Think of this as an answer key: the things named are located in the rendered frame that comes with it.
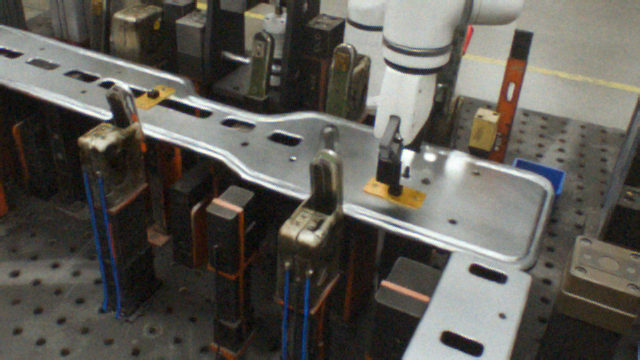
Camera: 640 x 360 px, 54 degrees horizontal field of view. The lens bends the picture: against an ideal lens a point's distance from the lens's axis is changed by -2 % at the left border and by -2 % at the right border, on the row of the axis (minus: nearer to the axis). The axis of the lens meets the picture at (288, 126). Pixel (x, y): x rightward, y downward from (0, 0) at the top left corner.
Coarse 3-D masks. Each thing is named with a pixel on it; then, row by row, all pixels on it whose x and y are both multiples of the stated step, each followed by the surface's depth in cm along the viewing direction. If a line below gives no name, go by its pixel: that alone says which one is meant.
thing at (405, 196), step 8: (368, 184) 90; (376, 184) 90; (384, 184) 90; (400, 184) 89; (368, 192) 89; (376, 192) 88; (384, 192) 88; (392, 192) 88; (400, 192) 88; (408, 192) 89; (416, 192) 89; (392, 200) 87; (400, 200) 87; (408, 200) 87; (424, 200) 87; (416, 208) 86
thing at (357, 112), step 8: (360, 56) 112; (368, 56) 112; (360, 64) 109; (368, 64) 111; (360, 72) 109; (368, 72) 113; (328, 80) 110; (352, 80) 108; (360, 80) 110; (368, 80) 114; (352, 88) 108; (360, 88) 111; (352, 96) 109; (360, 96) 112; (352, 104) 110; (360, 104) 113; (352, 112) 111; (360, 112) 115; (352, 120) 112; (360, 120) 115
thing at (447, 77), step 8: (464, 24) 94; (456, 32) 95; (464, 32) 94; (456, 40) 96; (464, 40) 95; (456, 48) 96; (456, 56) 96; (448, 64) 98; (456, 64) 96; (440, 72) 99; (448, 72) 98; (456, 72) 97; (440, 80) 99; (448, 80) 98; (448, 88) 98; (448, 96) 98; (432, 104) 101; (448, 104) 99
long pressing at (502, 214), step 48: (48, 48) 128; (48, 96) 111; (96, 96) 111; (192, 96) 111; (192, 144) 99; (240, 144) 99; (432, 144) 100; (288, 192) 89; (432, 192) 89; (480, 192) 90; (528, 192) 90; (432, 240) 81; (480, 240) 81; (528, 240) 81
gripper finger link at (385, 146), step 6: (390, 120) 77; (396, 120) 77; (390, 126) 77; (396, 126) 77; (384, 132) 77; (390, 132) 77; (396, 132) 77; (384, 138) 76; (390, 138) 76; (384, 144) 76; (390, 144) 77; (384, 150) 76; (390, 150) 77; (384, 156) 78
